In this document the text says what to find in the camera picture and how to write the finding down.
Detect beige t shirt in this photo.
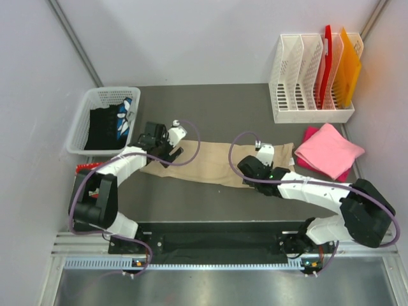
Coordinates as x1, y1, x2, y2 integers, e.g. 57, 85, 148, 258
140, 140, 295, 188

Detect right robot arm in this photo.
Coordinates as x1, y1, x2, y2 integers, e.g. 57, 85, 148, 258
238, 156, 395, 252

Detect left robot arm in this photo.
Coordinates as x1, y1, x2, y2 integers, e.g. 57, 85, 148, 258
68, 120, 187, 253

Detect blue white t shirt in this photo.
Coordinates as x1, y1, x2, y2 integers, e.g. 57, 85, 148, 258
116, 98, 133, 140

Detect black t shirt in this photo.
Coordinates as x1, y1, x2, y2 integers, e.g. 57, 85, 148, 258
84, 105, 127, 150

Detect white plastic basket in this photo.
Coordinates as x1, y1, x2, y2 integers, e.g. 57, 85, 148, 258
66, 87, 141, 156

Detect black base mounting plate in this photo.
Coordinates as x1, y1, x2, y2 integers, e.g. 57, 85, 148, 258
107, 229, 336, 258

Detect light pink folded cloth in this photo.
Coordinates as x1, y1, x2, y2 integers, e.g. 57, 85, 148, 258
295, 123, 365, 180

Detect white file organizer rack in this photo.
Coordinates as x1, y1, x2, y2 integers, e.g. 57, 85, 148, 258
268, 34, 354, 124

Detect red folder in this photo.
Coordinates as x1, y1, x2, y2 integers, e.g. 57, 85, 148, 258
318, 25, 332, 110

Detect orange folder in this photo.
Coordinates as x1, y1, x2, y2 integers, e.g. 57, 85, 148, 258
333, 27, 362, 109

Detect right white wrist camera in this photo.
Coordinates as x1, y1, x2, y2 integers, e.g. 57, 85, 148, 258
255, 140, 275, 167

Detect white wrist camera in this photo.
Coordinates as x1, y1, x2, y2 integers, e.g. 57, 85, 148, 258
255, 140, 275, 167
167, 120, 187, 148

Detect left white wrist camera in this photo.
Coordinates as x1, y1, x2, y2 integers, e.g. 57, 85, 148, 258
167, 120, 187, 148

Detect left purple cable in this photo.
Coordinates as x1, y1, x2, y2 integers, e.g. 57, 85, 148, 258
68, 119, 201, 278

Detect white slotted cable duct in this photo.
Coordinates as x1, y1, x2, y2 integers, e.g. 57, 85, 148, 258
64, 257, 321, 271

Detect aluminium frame rail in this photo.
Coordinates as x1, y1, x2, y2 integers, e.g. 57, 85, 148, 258
52, 232, 399, 257

